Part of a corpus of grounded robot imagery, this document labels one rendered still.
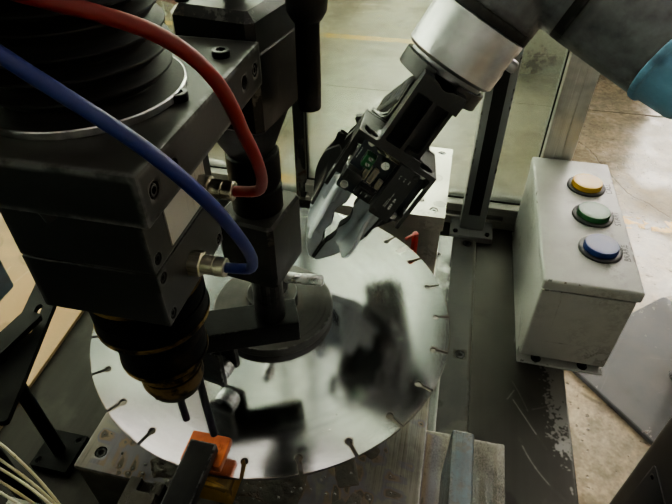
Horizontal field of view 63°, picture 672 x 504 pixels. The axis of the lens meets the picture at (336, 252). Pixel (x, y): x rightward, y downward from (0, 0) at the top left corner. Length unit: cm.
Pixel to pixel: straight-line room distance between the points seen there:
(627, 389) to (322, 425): 143
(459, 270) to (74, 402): 57
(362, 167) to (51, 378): 52
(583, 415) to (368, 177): 136
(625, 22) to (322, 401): 34
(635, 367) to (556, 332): 114
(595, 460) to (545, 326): 96
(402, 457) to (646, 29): 39
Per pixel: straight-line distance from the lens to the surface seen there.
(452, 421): 69
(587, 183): 84
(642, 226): 247
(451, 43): 42
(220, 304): 52
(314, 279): 48
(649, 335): 198
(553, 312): 71
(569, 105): 87
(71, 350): 83
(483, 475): 59
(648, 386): 184
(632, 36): 42
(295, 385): 47
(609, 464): 166
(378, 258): 57
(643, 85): 43
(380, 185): 44
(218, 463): 41
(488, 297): 85
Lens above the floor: 133
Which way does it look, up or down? 41 degrees down
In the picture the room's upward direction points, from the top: straight up
